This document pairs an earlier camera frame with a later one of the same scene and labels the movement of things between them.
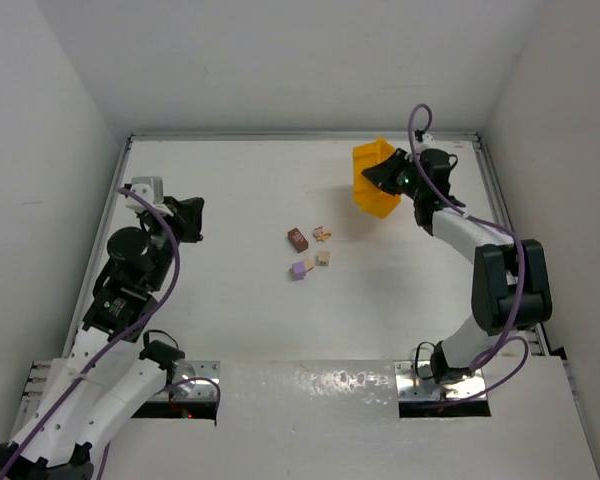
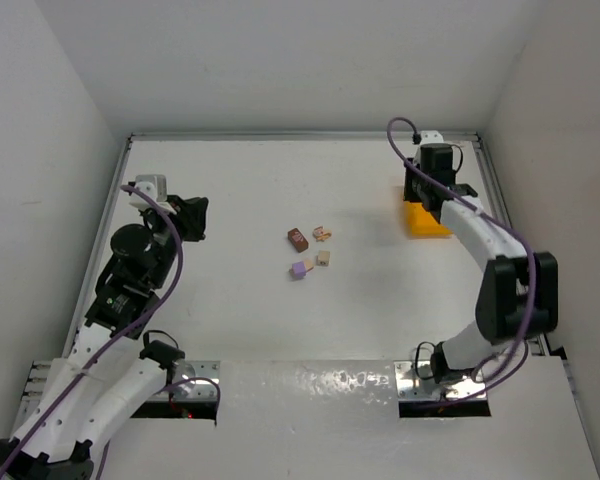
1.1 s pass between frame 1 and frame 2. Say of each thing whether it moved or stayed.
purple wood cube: stayed
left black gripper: stayed
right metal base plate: stayed
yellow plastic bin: moved
